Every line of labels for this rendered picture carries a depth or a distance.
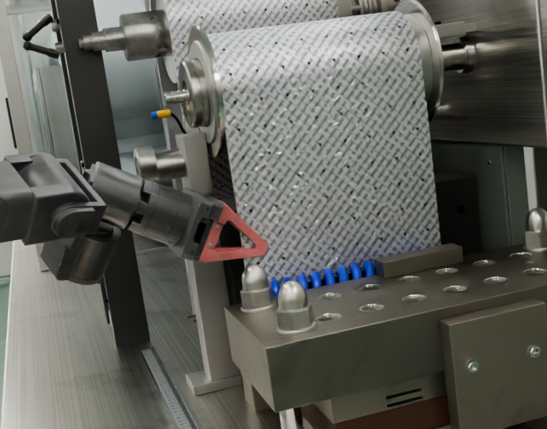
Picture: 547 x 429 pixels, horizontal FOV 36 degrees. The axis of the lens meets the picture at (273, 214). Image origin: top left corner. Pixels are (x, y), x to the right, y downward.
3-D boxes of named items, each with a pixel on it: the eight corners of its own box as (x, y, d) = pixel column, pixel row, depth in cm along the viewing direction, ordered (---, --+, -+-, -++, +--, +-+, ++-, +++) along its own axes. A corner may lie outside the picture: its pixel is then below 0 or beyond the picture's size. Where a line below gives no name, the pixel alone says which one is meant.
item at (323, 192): (248, 299, 94) (225, 132, 91) (440, 259, 100) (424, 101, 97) (250, 300, 94) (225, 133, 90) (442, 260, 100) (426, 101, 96)
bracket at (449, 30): (413, 42, 105) (412, 25, 104) (455, 36, 106) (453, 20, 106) (432, 39, 100) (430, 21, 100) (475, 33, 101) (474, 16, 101)
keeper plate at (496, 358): (450, 431, 80) (438, 319, 78) (543, 407, 82) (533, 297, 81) (464, 442, 77) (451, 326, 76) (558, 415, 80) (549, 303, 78)
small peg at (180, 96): (162, 92, 93) (164, 92, 92) (187, 88, 94) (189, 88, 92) (163, 105, 93) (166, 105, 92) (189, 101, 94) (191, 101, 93)
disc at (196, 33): (200, 155, 104) (181, 32, 102) (204, 154, 104) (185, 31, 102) (227, 161, 90) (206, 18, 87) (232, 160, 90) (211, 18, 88)
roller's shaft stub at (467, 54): (409, 81, 105) (405, 44, 104) (460, 73, 107) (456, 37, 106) (425, 80, 101) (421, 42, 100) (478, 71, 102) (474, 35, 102)
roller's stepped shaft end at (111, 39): (80, 55, 117) (76, 32, 116) (123, 50, 119) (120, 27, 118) (82, 54, 114) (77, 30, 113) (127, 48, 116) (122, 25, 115)
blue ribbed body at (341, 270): (265, 308, 94) (260, 277, 93) (441, 271, 99) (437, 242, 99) (274, 316, 91) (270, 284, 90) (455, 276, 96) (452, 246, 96)
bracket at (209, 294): (183, 384, 105) (143, 139, 100) (233, 373, 107) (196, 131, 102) (190, 397, 101) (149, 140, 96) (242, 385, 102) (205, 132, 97)
